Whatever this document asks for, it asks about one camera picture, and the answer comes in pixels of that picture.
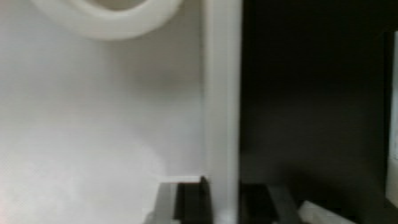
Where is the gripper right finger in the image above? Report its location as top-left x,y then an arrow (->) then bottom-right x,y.
239,182 -> 381,224

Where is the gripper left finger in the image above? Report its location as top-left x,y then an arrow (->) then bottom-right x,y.
144,176 -> 212,224

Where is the white square tabletop panel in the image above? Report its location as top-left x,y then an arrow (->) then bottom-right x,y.
0,0 -> 244,224

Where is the white table leg with tag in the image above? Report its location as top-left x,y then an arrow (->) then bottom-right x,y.
390,31 -> 398,161

